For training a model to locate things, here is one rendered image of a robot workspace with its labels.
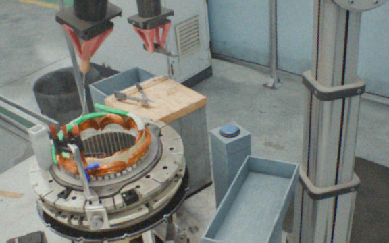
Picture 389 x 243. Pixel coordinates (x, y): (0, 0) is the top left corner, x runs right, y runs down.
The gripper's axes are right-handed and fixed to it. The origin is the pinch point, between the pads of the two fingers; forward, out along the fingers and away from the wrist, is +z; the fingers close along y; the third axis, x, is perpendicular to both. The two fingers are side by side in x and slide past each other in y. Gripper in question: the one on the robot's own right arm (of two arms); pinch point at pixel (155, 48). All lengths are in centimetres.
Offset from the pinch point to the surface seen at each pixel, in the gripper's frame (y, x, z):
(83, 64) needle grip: 28.4, 19.4, -11.5
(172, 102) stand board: 2.4, 7.5, 12.2
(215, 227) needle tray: 23, 46, 15
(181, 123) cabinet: 3.3, 11.3, 16.6
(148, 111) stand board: 9.2, 6.4, 12.0
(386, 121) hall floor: -184, -30, 121
